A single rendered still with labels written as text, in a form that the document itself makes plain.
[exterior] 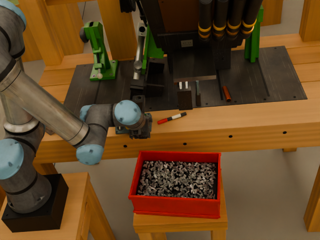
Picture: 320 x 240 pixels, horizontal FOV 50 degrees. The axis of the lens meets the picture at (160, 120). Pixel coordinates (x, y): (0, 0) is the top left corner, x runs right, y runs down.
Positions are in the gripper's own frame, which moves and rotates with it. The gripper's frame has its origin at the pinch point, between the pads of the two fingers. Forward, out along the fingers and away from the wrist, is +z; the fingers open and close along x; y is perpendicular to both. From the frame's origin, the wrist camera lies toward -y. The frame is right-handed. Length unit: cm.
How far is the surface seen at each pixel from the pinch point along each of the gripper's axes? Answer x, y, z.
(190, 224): 16.4, 39.1, -8.3
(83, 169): -63, 9, 109
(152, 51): 5.2, -30.1, -2.3
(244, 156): 52, 7, 111
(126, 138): -8.4, 4.7, 5.1
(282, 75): 62, -22, 21
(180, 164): 14.0, 17.1, -2.9
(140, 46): -1.8, -37.9, 9.5
